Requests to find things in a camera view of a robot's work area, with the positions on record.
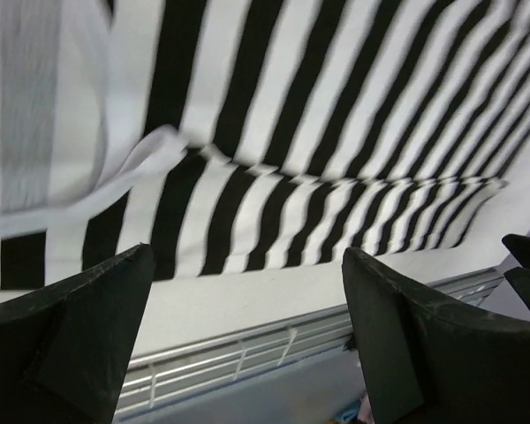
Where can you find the aluminium rail frame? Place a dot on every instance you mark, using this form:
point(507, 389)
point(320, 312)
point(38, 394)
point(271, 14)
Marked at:
point(260, 347)

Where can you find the black white striped tank top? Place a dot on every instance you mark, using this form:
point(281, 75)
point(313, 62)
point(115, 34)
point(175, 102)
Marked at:
point(236, 136)

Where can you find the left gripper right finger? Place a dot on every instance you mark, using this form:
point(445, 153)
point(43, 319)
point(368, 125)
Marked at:
point(429, 358)

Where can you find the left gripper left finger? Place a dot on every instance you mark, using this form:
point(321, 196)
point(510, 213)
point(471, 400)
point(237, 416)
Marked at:
point(65, 348)

